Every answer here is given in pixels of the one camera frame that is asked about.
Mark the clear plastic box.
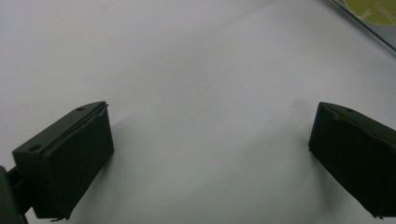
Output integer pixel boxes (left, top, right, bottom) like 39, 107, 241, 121
326, 0, 396, 54

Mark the pale blue table sheet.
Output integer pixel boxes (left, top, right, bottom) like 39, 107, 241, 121
0, 0, 396, 224

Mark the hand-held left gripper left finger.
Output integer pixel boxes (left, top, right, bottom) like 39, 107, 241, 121
12, 100, 115, 222

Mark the pile of coffee capsules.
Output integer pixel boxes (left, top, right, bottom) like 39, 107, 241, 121
342, 0, 396, 27

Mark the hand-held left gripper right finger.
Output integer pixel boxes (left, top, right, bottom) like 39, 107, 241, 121
308, 101, 396, 219

